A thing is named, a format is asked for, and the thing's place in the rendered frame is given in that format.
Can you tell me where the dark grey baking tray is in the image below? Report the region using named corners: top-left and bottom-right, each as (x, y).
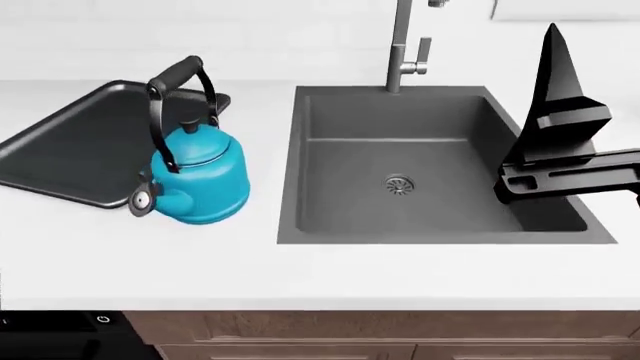
top-left (0, 78), bottom-right (232, 210)

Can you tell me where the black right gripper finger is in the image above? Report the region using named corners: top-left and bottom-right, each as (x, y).
top-left (501, 22), bottom-right (614, 167)

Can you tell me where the brown wooden base cabinet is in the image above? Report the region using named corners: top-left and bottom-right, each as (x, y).
top-left (122, 309), bottom-right (640, 360)

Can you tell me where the white wall cabinet underside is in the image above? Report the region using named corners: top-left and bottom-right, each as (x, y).
top-left (489, 0), bottom-right (640, 22)

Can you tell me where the steel sink drain strainer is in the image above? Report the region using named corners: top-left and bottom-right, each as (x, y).
top-left (383, 172), bottom-right (417, 198)

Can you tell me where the black dishwasher control panel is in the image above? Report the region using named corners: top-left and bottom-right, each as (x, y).
top-left (0, 309), bottom-right (164, 360)

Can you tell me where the blue kettle with black handle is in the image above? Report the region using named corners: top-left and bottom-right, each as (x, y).
top-left (128, 54), bottom-right (251, 226)

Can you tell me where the grey kitchen sink basin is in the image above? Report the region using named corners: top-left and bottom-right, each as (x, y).
top-left (276, 84), bottom-right (619, 246)

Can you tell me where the steel sink faucet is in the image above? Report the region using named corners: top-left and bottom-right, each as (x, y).
top-left (384, 0), bottom-right (447, 95)

